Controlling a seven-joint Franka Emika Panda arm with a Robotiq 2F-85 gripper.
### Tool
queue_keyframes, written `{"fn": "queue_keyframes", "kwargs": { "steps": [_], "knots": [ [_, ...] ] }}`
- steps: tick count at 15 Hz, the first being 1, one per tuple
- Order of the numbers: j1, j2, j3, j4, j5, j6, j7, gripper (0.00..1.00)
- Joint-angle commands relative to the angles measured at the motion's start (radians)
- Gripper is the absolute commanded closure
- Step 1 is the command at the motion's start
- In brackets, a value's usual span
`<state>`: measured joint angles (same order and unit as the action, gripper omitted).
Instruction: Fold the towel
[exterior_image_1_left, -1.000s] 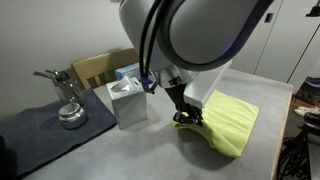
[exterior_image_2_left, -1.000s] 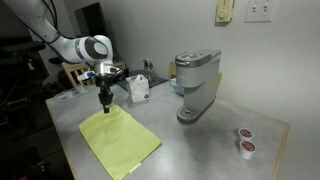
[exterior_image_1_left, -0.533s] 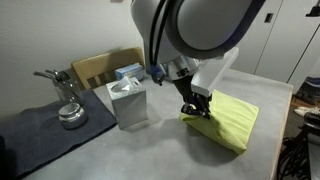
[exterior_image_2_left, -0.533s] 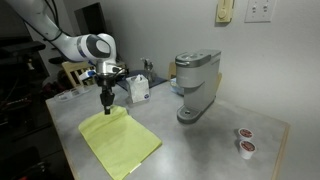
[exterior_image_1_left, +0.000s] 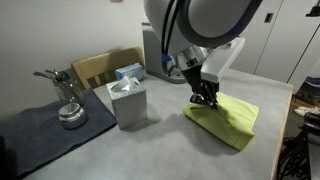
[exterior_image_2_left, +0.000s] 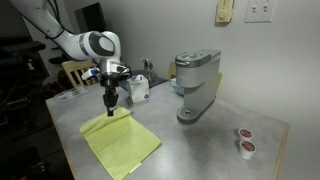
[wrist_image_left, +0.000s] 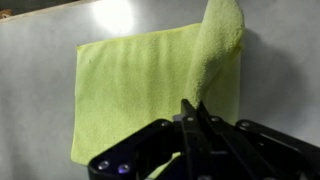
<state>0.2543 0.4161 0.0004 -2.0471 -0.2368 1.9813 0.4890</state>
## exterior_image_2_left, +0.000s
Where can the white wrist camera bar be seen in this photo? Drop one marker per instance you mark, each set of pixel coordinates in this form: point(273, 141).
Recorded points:
point(88, 74)

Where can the beige wall thermostat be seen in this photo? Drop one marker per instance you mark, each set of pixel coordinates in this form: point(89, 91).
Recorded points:
point(224, 11)

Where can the light blue cardboard box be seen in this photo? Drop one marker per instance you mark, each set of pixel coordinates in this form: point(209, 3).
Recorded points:
point(175, 87)

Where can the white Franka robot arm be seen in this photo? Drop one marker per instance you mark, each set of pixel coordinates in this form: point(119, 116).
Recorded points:
point(83, 45)

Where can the wooden slatted chair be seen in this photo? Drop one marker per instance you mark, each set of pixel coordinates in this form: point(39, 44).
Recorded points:
point(70, 68)

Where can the white coffee pod red lid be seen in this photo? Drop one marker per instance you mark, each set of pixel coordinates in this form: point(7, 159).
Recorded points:
point(245, 133)
point(247, 148)

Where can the white light switch plate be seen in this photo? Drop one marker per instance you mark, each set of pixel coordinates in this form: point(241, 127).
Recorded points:
point(260, 10)

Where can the clear plastic tray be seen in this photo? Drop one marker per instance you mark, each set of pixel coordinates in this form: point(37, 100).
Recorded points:
point(66, 95)

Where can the grey coffee maker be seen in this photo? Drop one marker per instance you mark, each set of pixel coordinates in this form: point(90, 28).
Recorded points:
point(196, 80)

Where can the yellow-green microfiber towel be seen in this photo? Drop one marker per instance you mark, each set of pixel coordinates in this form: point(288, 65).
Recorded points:
point(120, 143)

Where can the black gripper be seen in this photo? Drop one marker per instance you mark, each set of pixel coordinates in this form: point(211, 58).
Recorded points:
point(110, 85)

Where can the white tissue box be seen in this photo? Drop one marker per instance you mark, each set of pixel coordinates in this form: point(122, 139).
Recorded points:
point(138, 88)

